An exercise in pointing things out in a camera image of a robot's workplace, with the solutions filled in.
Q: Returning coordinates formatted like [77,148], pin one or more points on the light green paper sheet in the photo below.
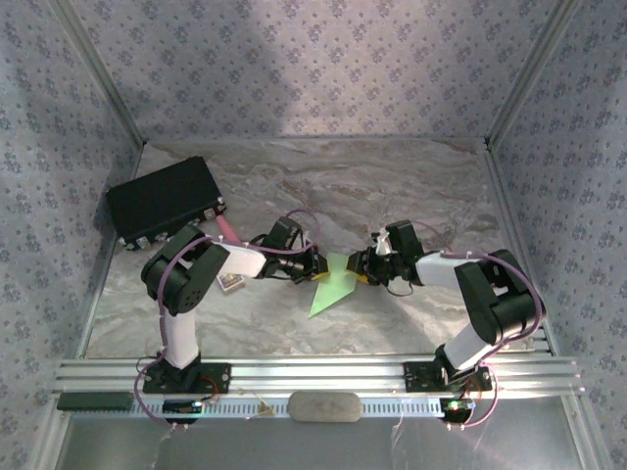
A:
[333,289]

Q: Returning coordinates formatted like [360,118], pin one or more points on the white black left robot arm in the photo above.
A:
[181,289]

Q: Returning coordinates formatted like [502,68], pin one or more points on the pink marker pen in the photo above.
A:
[227,229]

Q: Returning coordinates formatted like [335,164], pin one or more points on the small printed cardboard box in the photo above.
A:
[230,283]

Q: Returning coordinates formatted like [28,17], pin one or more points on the black hard case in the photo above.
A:
[161,201]

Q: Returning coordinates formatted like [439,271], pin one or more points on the grey oval pad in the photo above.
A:
[323,407]

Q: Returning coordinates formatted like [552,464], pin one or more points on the small circuit board with LED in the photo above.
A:
[455,405]
[178,406]

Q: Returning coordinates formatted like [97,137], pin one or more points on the black flat bar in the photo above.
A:
[95,401]

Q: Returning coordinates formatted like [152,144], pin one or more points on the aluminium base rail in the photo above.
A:
[313,372]

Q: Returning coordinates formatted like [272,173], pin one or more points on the aluminium side rail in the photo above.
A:
[94,303]
[509,215]

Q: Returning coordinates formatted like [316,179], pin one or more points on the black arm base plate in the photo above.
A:
[421,377]
[215,379]

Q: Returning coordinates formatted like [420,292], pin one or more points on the aluminium corner post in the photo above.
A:
[100,73]
[531,73]

